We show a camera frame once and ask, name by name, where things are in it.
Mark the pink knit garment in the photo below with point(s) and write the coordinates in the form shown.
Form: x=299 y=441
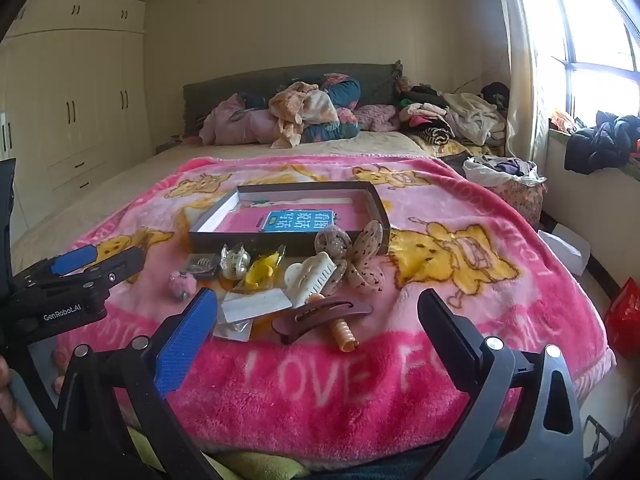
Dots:
x=377 y=116

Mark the white garment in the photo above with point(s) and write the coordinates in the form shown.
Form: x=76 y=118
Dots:
x=475 y=112

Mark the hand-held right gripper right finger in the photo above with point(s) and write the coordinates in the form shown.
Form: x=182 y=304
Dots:
x=447 y=327

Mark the floral basket of clothes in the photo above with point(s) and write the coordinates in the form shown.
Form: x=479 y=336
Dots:
x=520 y=192

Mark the speckled butterfly claw clip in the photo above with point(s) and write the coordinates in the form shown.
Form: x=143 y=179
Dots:
x=365 y=270

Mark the round speckled hair clip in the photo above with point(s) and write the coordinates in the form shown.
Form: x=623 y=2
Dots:
x=331 y=242

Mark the white claw clip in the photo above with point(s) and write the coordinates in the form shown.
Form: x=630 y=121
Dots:
x=310 y=280

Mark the white cardboard carton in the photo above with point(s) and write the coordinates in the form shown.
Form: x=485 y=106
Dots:
x=565 y=250

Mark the zebra striped cloth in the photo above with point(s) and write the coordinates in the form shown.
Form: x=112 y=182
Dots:
x=436 y=136

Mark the pearl claw clip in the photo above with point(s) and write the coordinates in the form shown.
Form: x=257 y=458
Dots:
x=235 y=262

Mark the person's left hand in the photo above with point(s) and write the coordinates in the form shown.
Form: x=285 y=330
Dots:
x=12 y=400

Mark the window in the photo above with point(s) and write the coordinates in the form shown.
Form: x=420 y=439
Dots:
x=595 y=35

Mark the black garment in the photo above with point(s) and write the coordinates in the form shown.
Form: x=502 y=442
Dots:
x=496 y=94

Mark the brown hair clip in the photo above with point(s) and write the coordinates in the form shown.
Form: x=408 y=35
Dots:
x=300 y=317

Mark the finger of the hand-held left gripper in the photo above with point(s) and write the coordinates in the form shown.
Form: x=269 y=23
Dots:
x=117 y=267
x=75 y=259

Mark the bed with beige sheet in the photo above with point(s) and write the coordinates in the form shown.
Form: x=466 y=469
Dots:
x=125 y=175

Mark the orange cloth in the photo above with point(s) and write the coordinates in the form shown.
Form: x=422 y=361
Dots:
x=562 y=121

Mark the pink book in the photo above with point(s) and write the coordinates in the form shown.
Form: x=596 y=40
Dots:
x=240 y=220

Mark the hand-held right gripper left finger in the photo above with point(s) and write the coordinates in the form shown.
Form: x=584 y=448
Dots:
x=186 y=340

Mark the pink printed blanket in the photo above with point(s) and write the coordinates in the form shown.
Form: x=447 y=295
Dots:
x=350 y=400

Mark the beige floral cloth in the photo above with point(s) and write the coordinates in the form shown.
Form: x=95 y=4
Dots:
x=300 y=107

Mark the cream curtain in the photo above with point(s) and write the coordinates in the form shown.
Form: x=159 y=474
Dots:
x=525 y=60

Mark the shallow brown cardboard box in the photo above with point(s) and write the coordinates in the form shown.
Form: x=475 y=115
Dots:
x=225 y=242

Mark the cream wardrobe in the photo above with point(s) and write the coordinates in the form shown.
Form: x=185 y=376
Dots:
x=90 y=110

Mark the small blue box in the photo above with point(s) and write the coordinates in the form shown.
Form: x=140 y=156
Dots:
x=202 y=266

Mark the pile of mixed clothes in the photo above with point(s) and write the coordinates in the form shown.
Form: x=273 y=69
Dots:
x=425 y=110

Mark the blue floral quilt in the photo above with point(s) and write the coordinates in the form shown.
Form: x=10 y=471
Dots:
x=345 y=92

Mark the small clear plastic bag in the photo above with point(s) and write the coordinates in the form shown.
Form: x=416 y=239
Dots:
x=232 y=330

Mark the pile of clothes on bed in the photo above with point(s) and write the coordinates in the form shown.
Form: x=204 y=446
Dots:
x=225 y=82

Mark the pink quilt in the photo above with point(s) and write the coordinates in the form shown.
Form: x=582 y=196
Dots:
x=235 y=122

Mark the yellow green cloth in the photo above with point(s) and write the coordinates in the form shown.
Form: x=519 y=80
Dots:
x=260 y=465

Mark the dark clothes heap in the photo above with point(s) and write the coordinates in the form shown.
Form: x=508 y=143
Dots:
x=600 y=142

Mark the white card packet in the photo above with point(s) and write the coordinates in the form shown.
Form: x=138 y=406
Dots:
x=255 y=305

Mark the red plastic bag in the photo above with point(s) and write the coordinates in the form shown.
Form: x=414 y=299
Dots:
x=625 y=317

